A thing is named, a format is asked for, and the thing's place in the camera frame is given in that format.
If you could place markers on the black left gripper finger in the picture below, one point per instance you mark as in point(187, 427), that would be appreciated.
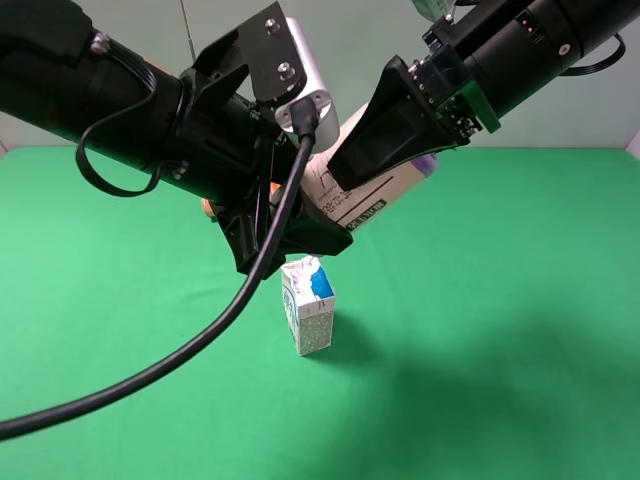
point(308, 231)

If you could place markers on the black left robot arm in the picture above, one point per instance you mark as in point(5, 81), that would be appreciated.
point(62, 74)

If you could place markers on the blue white milk carton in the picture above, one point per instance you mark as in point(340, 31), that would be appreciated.
point(309, 304)

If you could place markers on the purple bag roll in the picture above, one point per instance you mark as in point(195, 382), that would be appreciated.
point(352, 209)

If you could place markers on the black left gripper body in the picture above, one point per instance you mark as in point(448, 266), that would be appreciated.
point(231, 93)

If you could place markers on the orange ridged bread loaf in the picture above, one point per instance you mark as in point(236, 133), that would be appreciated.
point(212, 210)

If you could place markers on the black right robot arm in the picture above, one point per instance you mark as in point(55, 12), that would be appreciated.
point(476, 71)

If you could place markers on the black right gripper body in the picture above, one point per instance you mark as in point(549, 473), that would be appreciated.
point(454, 98)

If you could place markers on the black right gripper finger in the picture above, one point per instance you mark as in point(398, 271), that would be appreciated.
point(398, 125)

